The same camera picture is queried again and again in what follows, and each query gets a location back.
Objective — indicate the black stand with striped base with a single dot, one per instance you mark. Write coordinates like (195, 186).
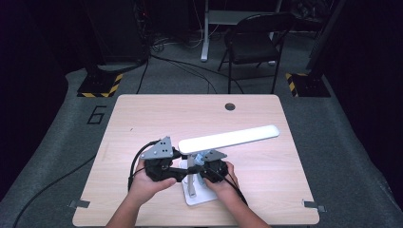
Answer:
(310, 85)
(98, 85)

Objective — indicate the black folding chair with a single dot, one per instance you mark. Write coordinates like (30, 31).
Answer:
(250, 47)

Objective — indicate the dark round table grommet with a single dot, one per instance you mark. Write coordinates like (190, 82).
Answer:
(230, 106)

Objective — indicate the white desk lamp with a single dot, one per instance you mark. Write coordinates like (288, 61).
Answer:
(228, 139)

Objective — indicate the white metal desk frame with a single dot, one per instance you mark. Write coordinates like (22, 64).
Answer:
(205, 47)

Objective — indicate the person's right hand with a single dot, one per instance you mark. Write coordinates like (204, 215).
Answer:
(223, 189)

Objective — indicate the person's left hand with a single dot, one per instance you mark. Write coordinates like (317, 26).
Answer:
(142, 188)

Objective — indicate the black cabinet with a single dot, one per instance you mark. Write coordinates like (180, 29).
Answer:
(117, 31)

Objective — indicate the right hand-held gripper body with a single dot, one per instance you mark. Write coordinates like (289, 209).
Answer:
(216, 171)

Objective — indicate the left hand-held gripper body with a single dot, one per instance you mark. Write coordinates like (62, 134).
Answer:
(158, 150)

